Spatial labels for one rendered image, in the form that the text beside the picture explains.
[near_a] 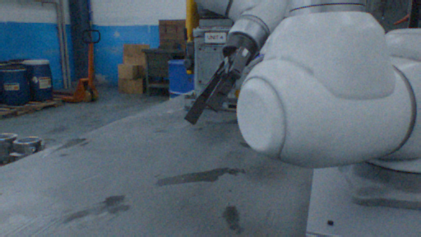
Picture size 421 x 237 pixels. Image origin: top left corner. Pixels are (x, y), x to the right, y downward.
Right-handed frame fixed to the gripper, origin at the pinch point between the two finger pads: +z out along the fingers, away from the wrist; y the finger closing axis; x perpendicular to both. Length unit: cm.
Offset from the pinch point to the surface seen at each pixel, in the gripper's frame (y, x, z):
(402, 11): 25, -57, -103
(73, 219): 2.7, 9.4, 31.8
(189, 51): 73, 6, -52
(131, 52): 616, 77, -280
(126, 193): 8.7, 3.0, 22.4
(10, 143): 238, 71, 15
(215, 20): 62, 5, -67
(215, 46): 59, -2, -54
